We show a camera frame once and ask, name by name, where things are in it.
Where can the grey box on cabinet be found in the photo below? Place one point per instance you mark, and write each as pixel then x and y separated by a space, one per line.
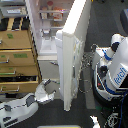
pixel 13 11

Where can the wooden drawer cabinet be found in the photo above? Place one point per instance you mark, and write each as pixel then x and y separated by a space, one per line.
pixel 19 68

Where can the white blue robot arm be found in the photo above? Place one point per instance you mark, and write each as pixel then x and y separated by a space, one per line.
pixel 110 66

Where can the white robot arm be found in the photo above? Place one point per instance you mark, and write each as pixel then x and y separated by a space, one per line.
pixel 16 111

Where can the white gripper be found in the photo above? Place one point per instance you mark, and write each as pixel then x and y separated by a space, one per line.
pixel 41 95

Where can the white fridge door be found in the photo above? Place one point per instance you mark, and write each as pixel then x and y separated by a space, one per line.
pixel 70 43

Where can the white refrigerator body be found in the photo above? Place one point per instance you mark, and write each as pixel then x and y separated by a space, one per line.
pixel 46 18

